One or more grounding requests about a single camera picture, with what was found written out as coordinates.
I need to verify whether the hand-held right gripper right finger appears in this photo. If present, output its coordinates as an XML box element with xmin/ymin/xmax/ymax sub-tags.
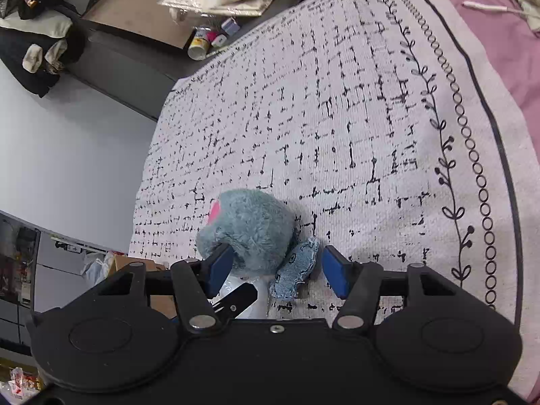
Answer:
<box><xmin>323</xmin><ymin>245</ymin><xmax>463</xmax><ymax>332</ymax></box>

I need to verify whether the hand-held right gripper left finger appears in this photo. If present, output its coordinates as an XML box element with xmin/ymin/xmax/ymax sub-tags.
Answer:
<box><xmin>90</xmin><ymin>243</ymin><xmax>259</xmax><ymax>333</ymax></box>

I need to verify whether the blue denim soft toy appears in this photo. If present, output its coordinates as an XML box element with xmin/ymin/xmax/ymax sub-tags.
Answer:
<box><xmin>270</xmin><ymin>236</ymin><xmax>321</xmax><ymax>301</ymax></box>

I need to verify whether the white plush toy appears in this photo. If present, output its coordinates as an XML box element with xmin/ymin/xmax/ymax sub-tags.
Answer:
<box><xmin>211</xmin><ymin>271</ymin><xmax>273</xmax><ymax>320</ymax></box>

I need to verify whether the teal fluffy plush toy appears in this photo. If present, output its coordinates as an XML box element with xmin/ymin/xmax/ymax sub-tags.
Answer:
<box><xmin>196</xmin><ymin>189</ymin><xmax>297</xmax><ymax>272</ymax></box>

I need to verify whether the brown cardboard box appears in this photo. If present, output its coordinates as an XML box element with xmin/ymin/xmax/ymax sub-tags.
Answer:
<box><xmin>107</xmin><ymin>253</ymin><xmax>179</xmax><ymax>320</ymax></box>

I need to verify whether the white plastic bag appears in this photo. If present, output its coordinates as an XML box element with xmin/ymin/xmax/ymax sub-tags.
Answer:
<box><xmin>81</xmin><ymin>250</ymin><xmax>118</xmax><ymax>286</ymax></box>

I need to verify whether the white black-patterned blanket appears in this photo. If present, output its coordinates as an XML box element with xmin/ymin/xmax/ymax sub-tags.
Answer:
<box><xmin>128</xmin><ymin>0</ymin><xmax>527</xmax><ymax>330</ymax></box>

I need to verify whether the grey built-in cabinet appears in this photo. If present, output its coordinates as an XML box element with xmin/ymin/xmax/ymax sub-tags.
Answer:
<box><xmin>0</xmin><ymin>210</ymin><xmax>87</xmax><ymax>349</ymax></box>

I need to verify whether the dark grey door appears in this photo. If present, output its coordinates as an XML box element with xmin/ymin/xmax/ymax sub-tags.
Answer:
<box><xmin>42</xmin><ymin>0</ymin><xmax>180</xmax><ymax>124</ymax></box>

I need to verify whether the white and yellow can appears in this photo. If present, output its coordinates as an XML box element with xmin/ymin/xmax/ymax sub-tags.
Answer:
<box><xmin>187</xmin><ymin>29</ymin><xmax>212</xmax><ymax>61</ymax></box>

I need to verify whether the red and white bottle pack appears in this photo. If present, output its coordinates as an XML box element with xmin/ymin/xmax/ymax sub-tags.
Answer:
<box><xmin>0</xmin><ymin>366</ymin><xmax>45</xmax><ymax>403</ymax></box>

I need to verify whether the plastic bags pile by door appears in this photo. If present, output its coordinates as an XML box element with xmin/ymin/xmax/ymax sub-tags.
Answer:
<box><xmin>158</xmin><ymin>0</ymin><xmax>280</xmax><ymax>21</ymax></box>

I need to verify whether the black framed brown board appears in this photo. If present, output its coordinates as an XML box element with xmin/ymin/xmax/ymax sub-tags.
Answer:
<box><xmin>80</xmin><ymin>0</ymin><xmax>204</xmax><ymax>56</ymax></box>

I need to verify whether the pink bed sheet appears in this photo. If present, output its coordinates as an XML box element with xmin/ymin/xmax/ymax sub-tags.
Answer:
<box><xmin>422</xmin><ymin>0</ymin><xmax>540</xmax><ymax>402</ymax></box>

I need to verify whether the black and cream jacket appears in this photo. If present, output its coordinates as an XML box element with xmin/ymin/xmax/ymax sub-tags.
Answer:
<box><xmin>0</xmin><ymin>0</ymin><xmax>86</xmax><ymax>99</ymax></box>

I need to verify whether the black cap with orange badge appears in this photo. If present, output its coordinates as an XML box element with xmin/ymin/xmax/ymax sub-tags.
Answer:
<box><xmin>16</xmin><ymin>0</ymin><xmax>65</xmax><ymax>21</ymax></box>

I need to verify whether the white cable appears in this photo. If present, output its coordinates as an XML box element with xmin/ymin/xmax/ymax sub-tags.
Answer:
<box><xmin>461</xmin><ymin>0</ymin><xmax>540</xmax><ymax>25</ymax></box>

